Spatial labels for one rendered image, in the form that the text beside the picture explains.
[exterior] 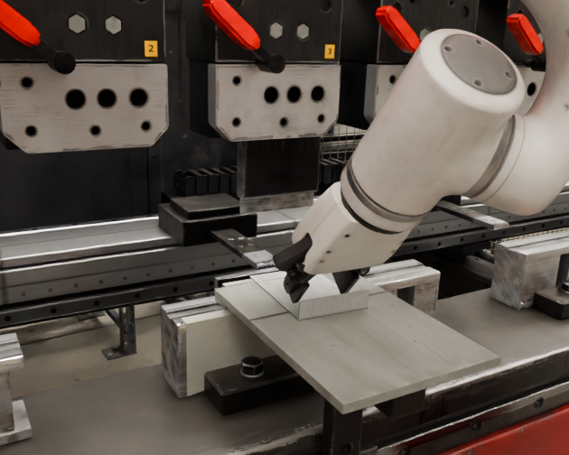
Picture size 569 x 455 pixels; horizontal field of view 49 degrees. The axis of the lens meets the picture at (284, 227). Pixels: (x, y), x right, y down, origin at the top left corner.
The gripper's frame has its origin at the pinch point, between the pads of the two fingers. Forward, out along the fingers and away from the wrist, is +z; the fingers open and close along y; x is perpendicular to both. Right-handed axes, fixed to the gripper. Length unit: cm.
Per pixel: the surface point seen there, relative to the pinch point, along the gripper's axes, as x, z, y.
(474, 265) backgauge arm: -14, 36, -56
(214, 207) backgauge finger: -22.7, 18.2, 1.6
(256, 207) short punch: -11.5, 1.9, 3.4
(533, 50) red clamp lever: -19.0, -16.1, -31.5
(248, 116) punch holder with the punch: -15.3, -9.7, 6.5
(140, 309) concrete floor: -101, 219, -31
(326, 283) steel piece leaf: -1.5, 4.7, -3.3
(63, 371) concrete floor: -67, 190, 10
